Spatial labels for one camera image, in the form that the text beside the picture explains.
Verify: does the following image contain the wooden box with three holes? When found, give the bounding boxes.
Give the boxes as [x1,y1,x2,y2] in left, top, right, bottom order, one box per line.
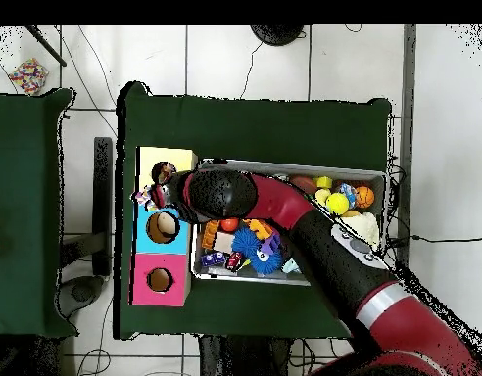
[128,146,198,307]

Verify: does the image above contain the black upright panel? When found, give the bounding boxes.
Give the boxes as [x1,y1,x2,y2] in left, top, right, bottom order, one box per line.
[92,136,114,277]

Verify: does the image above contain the wooden block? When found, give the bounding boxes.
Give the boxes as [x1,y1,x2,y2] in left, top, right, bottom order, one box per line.
[215,231,235,254]

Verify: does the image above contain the long orange toy brick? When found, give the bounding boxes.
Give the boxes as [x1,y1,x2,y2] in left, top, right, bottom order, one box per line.
[243,218,273,241]

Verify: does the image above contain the dark green table cloth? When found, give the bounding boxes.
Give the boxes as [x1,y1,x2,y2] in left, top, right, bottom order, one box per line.
[113,81,393,340]
[0,88,78,338]

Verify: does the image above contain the yellow ball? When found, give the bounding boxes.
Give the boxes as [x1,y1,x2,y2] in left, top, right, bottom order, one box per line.
[325,192,350,216]

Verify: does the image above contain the multicoloured speckled cloth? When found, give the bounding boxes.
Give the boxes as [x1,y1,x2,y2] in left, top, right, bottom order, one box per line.
[8,57,50,95]

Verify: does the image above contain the black rod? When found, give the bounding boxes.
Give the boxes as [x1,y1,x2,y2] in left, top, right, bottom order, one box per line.
[24,24,68,68]

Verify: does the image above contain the black round stand base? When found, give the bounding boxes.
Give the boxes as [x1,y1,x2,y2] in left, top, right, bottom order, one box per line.
[249,24,306,47]

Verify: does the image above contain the cream knitted cloth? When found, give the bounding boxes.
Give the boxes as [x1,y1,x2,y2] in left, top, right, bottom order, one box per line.
[340,211,381,252]

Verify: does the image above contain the shallow wire mesh bin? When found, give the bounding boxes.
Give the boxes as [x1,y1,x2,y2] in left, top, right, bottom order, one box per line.
[189,157,388,287]

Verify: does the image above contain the black cable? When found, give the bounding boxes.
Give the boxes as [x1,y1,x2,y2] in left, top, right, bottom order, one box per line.
[239,40,265,100]
[385,233,482,244]

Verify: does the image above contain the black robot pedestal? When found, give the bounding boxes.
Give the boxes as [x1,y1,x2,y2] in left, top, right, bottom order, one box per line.
[199,334,291,376]

